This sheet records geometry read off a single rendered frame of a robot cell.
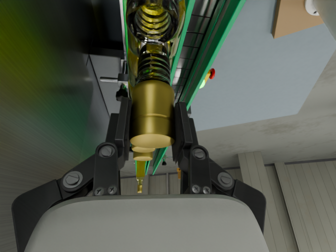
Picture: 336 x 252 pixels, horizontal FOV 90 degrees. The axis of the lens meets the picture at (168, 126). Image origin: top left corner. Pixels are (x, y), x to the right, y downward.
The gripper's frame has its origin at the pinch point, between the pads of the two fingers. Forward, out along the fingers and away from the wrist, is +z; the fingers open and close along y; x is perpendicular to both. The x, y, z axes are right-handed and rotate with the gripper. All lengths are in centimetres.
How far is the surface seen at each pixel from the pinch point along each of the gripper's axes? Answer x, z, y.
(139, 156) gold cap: -14.9, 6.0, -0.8
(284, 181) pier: -484, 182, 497
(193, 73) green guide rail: -14.9, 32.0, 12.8
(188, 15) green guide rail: 1.5, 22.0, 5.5
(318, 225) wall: -501, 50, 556
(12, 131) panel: -3.9, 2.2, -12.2
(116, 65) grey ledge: -17.1, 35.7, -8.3
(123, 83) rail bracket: -15.8, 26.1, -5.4
